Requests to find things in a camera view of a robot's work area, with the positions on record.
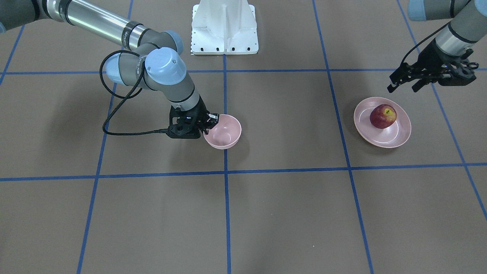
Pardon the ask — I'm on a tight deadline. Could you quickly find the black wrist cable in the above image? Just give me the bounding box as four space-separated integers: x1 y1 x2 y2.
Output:
99 49 171 136
399 22 450 70

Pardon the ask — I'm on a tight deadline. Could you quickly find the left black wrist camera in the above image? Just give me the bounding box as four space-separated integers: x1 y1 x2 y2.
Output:
437 48 479 86

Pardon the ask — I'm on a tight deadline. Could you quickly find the white camera mast base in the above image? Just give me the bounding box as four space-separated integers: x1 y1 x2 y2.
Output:
190 0 259 55

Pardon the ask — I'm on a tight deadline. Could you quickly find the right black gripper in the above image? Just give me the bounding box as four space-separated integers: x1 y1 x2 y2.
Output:
179 96 220 135

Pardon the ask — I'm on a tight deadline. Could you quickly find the red apple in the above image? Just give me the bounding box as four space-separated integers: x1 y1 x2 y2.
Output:
370 104 397 129

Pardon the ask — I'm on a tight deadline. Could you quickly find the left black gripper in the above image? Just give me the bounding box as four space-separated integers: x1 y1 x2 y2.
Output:
387 40 457 92

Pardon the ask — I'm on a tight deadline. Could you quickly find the pink bowl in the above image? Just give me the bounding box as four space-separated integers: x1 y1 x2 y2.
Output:
203 114 242 150

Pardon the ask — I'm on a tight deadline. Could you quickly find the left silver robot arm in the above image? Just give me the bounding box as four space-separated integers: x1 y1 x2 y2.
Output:
387 0 487 92

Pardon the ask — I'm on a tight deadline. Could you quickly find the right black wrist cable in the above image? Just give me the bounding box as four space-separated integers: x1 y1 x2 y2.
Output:
99 49 171 136

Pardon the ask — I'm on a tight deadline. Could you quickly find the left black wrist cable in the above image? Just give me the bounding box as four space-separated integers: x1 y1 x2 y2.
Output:
399 22 450 70

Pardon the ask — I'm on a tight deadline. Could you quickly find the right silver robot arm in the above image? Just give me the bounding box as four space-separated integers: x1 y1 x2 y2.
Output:
1 0 219 139

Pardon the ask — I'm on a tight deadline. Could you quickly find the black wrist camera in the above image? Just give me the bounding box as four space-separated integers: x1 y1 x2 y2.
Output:
437 48 479 86
166 106 202 139

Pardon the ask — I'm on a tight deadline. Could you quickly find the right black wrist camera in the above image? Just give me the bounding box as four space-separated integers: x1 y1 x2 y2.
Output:
166 106 202 139

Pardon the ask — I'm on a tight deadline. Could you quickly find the pink plate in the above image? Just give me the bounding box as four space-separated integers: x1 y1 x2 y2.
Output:
353 97 412 148

